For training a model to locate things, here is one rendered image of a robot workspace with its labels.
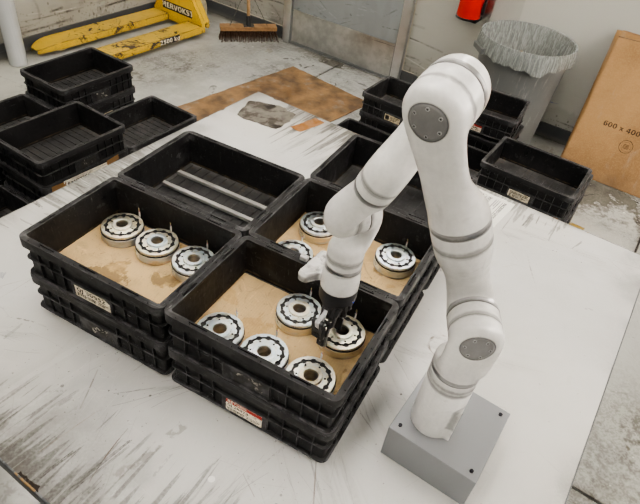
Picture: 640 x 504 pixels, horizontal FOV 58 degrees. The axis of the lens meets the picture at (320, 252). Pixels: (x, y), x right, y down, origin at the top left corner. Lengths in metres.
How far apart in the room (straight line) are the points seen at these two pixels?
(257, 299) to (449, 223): 0.63
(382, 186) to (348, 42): 3.81
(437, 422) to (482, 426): 0.13
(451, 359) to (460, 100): 0.48
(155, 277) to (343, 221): 0.59
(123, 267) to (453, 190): 0.88
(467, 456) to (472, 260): 0.48
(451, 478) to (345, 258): 0.49
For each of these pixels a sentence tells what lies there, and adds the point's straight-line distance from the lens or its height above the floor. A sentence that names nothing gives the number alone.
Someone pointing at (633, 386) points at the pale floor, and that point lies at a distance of 2.71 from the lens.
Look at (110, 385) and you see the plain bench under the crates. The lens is 1.37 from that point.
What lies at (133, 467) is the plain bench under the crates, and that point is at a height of 0.70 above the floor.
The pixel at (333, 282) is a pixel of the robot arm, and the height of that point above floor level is 1.06.
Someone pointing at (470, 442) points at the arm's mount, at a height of 0.79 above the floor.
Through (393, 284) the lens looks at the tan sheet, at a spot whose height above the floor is 0.83.
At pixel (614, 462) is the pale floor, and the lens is 2.43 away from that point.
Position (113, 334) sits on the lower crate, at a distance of 1.39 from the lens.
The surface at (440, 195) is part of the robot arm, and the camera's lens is 0.80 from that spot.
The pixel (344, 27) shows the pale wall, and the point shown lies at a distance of 4.64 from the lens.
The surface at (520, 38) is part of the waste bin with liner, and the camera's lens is 4.01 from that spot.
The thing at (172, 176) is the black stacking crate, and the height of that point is 0.83.
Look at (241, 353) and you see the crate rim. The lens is 1.10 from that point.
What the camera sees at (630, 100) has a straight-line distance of 3.87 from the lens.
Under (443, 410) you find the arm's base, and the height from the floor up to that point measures 0.89.
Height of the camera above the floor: 1.79
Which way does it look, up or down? 41 degrees down
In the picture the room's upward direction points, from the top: 8 degrees clockwise
